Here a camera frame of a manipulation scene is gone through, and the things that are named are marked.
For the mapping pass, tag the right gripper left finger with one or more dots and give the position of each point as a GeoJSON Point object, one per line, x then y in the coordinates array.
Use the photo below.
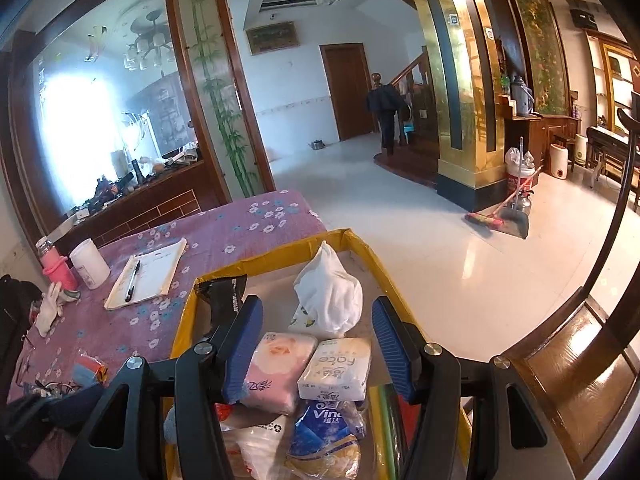
{"type": "Point", "coordinates": [123, 436]}

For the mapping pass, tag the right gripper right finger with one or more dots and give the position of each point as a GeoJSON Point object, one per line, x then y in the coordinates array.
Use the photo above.
{"type": "Point", "coordinates": [480, 414]}

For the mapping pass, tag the red plastic bag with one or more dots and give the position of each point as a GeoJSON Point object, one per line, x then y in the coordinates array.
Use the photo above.
{"type": "Point", "coordinates": [223, 411]}

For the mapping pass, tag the colourful sponge pack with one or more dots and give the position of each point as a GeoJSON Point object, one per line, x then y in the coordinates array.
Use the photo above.
{"type": "Point", "coordinates": [392, 426]}

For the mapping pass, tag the pink tissue pack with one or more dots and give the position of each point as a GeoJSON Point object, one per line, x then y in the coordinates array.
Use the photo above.
{"type": "Point", "coordinates": [278, 361]}

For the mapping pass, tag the white Face tissue pack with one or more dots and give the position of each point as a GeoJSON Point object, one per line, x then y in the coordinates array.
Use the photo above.
{"type": "Point", "coordinates": [338, 371]}

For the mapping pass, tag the blue white tissue pack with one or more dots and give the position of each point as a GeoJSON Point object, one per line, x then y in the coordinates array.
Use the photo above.
{"type": "Point", "coordinates": [325, 443]}

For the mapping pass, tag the white plastic bag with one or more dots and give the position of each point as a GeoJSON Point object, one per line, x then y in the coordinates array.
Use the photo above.
{"type": "Point", "coordinates": [330, 300]}

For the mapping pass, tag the blue sponge pack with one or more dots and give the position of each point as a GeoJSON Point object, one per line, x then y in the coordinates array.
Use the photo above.
{"type": "Point", "coordinates": [88, 370]}

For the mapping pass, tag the wooden chair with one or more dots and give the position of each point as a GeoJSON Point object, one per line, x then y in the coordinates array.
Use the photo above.
{"type": "Point", "coordinates": [571, 383]}

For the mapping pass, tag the black pen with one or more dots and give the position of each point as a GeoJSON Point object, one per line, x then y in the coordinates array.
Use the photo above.
{"type": "Point", "coordinates": [132, 281]}

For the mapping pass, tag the black sofa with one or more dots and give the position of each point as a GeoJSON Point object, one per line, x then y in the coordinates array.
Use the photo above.
{"type": "Point", "coordinates": [16, 298]}

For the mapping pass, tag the paper notepad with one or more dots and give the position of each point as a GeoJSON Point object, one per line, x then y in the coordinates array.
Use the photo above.
{"type": "Point", "coordinates": [155, 276]}

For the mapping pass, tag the black foil bag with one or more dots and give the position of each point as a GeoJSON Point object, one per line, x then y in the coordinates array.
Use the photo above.
{"type": "Point", "coordinates": [222, 298]}

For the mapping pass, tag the white plastic jar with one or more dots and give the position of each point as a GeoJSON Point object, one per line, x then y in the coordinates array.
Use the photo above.
{"type": "Point", "coordinates": [90, 264]}

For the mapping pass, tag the pink water bottle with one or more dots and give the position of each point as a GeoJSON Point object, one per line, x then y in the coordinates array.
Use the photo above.
{"type": "Point", "coordinates": [54, 265]}

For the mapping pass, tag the yellow cardboard box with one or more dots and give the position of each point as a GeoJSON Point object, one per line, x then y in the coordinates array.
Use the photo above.
{"type": "Point", "coordinates": [274, 272]}

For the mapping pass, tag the broom and dustpan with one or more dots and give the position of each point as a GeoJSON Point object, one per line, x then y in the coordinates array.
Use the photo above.
{"type": "Point", "coordinates": [509, 217]}

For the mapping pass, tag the person in dark clothes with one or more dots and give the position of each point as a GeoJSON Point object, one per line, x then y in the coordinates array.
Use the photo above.
{"type": "Point", "coordinates": [384, 101]}

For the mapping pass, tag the brown wooden door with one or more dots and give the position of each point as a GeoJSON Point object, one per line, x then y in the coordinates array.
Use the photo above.
{"type": "Point", "coordinates": [348, 77]}

